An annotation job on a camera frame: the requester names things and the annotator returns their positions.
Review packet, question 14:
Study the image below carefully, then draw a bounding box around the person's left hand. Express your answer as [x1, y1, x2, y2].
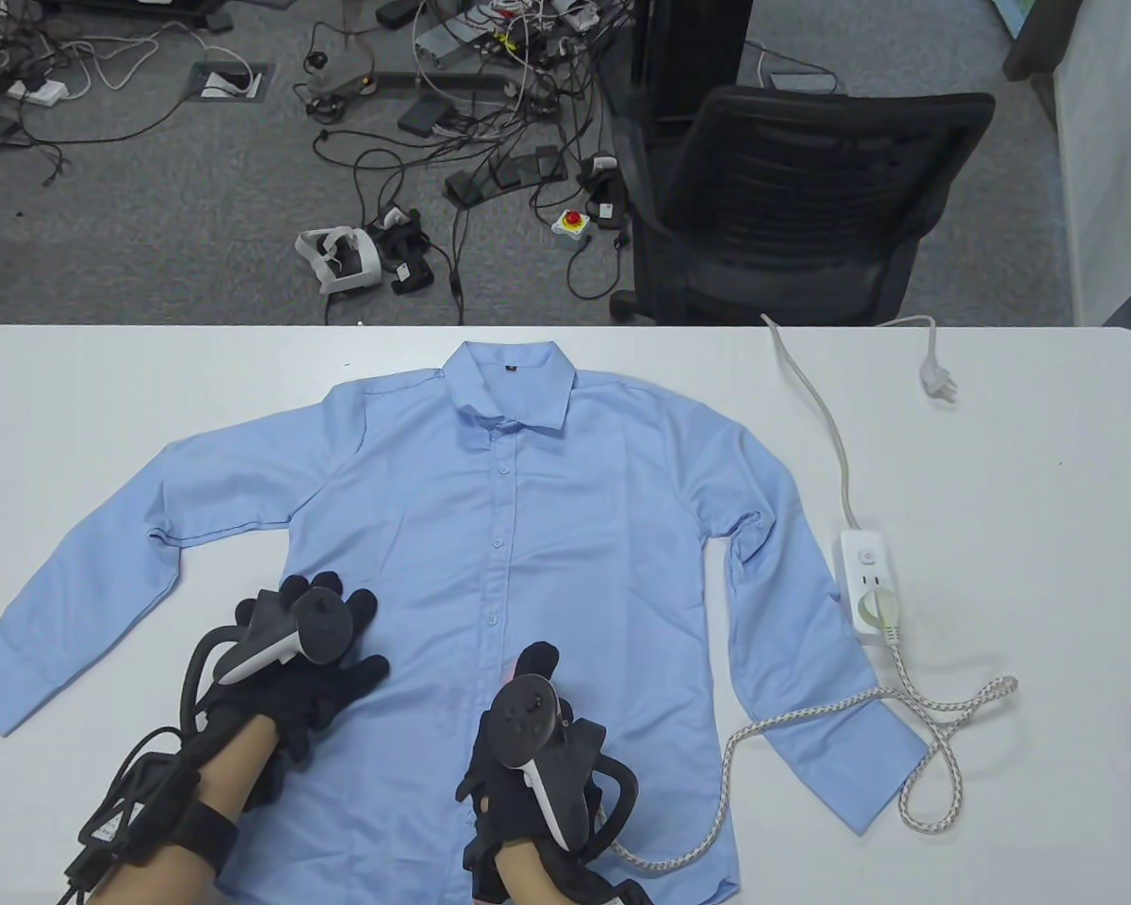
[203, 572, 390, 812]

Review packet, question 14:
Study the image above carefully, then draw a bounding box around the person's right hand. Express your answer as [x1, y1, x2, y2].
[455, 641, 623, 905]

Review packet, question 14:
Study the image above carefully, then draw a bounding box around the black and white controller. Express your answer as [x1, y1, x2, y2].
[493, 674, 642, 861]
[181, 586, 355, 746]

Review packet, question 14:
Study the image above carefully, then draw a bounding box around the light blue long-sleeve shirt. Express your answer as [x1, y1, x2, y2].
[0, 339, 931, 905]

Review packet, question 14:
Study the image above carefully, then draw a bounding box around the white braided iron cord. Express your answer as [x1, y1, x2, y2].
[608, 589, 1019, 873]

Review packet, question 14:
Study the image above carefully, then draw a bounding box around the person's left forearm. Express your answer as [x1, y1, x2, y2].
[85, 716, 279, 905]

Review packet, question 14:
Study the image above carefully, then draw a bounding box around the white VR headset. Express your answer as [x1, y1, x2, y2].
[294, 226, 383, 295]

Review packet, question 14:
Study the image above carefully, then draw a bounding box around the white black handheld scanner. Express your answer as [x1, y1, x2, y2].
[580, 153, 629, 230]

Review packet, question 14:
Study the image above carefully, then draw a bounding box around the grey floor socket box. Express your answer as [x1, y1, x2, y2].
[186, 62, 274, 103]

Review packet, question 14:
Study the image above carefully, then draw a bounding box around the grey desk leg base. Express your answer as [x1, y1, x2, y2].
[303, 45, 521, 103]

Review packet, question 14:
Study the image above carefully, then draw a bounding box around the white table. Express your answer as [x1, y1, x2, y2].
[0, 323, 1131, 905]

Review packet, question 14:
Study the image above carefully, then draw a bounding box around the silver aluminium profile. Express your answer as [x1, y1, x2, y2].
[413, 19, 505, 69]

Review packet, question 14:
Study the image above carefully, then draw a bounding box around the black mesh office chair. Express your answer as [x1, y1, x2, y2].
[610, 85, 997, 326]

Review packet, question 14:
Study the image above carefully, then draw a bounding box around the black desk foot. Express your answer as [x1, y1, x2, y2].
[38, 0, 237, 34]

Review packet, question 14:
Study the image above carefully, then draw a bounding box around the black computer tower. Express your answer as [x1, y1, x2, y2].
[630, 0, 753, 128]

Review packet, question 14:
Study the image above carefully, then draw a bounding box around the white partition panel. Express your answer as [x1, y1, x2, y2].
[1056, 0, 1131, 326]

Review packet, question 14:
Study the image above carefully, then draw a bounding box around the dark grey panel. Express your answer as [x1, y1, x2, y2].
[1003, 0, 1085, 81]

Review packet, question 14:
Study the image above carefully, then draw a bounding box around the grey power strip cable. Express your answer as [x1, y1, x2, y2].
[762, 314, 959, 535]

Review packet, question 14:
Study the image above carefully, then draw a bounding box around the tangle of floor cables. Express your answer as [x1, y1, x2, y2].
[0, 0, 637, 326]

